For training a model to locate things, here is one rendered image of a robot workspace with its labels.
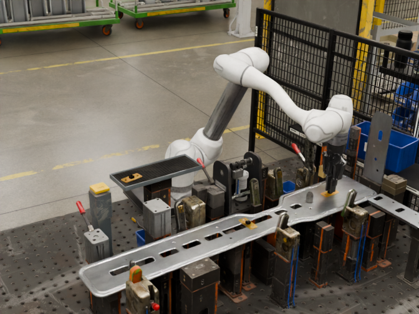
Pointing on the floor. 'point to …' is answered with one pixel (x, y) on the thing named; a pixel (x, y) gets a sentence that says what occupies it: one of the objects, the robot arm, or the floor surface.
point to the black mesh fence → (326, 81)
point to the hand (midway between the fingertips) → (330, 184)
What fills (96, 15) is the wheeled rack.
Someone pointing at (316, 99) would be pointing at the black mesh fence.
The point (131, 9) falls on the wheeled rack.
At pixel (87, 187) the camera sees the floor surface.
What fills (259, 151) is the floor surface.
